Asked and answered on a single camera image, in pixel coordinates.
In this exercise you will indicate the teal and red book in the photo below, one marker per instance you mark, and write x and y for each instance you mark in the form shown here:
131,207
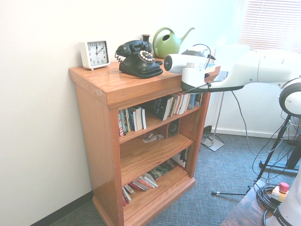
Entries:
212,68

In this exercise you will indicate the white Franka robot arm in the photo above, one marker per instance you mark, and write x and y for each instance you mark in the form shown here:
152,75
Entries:
270,68

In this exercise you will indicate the white paged blue book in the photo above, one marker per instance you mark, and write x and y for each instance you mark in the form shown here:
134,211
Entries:
143,118

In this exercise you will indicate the black Why We Sleep book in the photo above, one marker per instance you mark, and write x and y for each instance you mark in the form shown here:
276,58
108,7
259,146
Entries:
157,107

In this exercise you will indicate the dark blue paperback book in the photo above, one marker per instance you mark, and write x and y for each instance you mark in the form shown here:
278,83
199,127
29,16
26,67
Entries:
138,118

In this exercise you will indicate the dark cover paperback book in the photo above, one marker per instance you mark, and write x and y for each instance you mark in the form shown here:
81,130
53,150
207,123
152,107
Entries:
131,120

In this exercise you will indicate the brown spine paperback book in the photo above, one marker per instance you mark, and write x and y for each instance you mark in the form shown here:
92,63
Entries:
171,107

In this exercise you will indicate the loose paper cards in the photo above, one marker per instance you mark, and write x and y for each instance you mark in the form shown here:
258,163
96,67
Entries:
151,137

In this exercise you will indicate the green spine paperback book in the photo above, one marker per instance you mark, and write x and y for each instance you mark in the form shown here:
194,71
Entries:
126,121

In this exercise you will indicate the cream paperback book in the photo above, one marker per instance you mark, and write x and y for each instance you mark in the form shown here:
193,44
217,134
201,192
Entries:
176,104

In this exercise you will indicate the small wooden speaker box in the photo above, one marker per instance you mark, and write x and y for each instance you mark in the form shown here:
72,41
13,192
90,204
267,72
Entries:
174,128

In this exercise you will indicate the red and white spine book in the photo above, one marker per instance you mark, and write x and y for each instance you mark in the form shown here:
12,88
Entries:
121,123

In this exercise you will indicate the wooden bookshelf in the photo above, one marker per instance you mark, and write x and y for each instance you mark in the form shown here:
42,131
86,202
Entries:
141,82

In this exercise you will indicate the red edged white book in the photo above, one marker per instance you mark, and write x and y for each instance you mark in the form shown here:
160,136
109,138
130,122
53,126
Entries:
181,103

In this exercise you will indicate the blue hardcover book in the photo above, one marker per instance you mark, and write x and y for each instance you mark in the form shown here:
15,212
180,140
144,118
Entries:
192,101

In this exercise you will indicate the black vintage rotary telephone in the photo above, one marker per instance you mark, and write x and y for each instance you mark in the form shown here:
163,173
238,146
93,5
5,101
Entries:
138,64

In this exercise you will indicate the dark green hardcover book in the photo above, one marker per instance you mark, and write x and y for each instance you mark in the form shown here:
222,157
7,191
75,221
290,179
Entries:
199,99

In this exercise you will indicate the black and white picture book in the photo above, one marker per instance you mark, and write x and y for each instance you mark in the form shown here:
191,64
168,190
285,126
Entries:
181,159

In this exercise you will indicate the large dark green book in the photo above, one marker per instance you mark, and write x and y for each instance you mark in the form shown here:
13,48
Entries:
162,170

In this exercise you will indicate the green watering can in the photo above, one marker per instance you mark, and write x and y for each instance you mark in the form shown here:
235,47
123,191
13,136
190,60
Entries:
165,48

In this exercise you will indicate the white lying paperback book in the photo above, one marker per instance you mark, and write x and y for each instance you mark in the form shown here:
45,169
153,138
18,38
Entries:
150,180

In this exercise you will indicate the dark ceramic vase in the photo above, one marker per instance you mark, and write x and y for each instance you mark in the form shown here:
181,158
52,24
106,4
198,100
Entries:
146,40

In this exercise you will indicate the red lying paperback book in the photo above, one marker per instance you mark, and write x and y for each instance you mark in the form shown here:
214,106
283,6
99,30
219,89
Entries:
140,186

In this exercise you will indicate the white square alarm clock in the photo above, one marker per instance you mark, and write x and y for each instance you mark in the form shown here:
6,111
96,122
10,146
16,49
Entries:
97,54

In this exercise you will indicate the red white leaning book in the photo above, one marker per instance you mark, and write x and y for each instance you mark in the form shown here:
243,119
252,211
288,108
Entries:
125,196

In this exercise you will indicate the white floor lamp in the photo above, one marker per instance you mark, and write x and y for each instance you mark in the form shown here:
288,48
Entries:
232,56

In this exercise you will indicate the window blinds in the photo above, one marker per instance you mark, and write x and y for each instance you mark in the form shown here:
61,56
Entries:
270,26

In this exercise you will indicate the black furniture leg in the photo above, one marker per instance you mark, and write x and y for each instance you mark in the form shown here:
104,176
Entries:
295,155

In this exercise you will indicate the yellow emergency stop button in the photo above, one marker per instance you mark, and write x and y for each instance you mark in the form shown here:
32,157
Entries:
281,191

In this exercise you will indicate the black camera tripod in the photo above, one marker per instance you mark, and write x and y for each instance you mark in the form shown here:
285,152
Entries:
272,150

